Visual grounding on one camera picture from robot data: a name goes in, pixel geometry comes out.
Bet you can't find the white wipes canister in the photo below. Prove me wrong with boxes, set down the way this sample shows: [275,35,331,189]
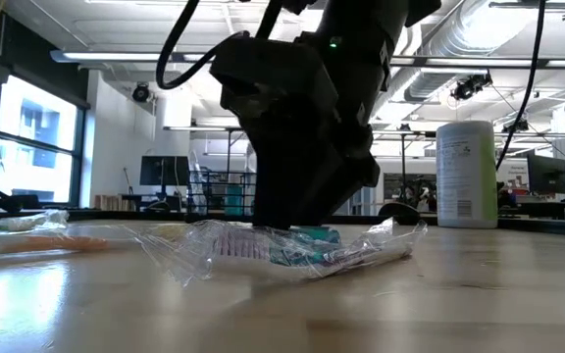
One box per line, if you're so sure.
[435,120,499,229]

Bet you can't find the large window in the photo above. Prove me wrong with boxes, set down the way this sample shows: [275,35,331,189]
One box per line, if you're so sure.
[0,73,87,206]

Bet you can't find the black ceiling camera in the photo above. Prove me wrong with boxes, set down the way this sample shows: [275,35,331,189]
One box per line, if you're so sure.
[131,81,152,103]
[450,72,493,102]

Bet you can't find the blue mouthwash bottle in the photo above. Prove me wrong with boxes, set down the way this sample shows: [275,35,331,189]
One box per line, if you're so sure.
[267,225,342,269]
[224,183,245,216]

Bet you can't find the black metal station frame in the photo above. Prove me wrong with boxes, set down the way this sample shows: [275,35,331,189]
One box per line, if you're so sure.
[163,125,438,212]

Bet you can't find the long ceiling light bar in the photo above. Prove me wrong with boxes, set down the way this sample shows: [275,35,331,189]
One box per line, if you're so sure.
[49,48,565,70]

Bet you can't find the black monitor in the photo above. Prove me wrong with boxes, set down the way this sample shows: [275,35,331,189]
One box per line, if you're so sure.
[526,153,565,196]
[139,155,192,187]

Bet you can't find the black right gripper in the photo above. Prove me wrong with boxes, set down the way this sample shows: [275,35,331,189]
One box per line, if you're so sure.
[221,87,381,229]

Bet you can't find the clear plastic bag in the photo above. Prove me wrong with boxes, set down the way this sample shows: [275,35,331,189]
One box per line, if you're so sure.
[134,218,430,288]

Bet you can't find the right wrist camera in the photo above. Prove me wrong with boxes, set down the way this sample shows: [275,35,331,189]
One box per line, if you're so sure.
[209,31,338,119]

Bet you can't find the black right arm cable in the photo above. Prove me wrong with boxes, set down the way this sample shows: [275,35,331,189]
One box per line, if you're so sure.
[495,0,549,171]

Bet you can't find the person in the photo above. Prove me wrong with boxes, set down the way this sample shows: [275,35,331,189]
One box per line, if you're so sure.
[496,182,519,208]

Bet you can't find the green toothbrush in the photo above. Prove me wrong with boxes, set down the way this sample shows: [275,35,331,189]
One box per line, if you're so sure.
[188,149,208,213]
[0,209,72,232]

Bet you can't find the black aluminium table frame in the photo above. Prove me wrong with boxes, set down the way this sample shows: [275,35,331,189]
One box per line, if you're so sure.
[0,208,565,235]

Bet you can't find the black chair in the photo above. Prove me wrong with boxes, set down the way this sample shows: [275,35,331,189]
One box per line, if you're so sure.
[378,201,422,219]

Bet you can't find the orange toothbrush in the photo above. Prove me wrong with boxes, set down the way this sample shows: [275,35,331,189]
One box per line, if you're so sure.
[0,223,190,260]

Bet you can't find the black right camera cable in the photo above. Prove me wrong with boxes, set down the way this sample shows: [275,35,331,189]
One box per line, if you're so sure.
[156,0,283,92]

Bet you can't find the black wire caddy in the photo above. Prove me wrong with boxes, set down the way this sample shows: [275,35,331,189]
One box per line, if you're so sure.
[186,170,257,217]

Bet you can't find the silver ventilation duct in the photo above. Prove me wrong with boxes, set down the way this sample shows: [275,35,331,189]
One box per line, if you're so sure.
[402,0,541,102]

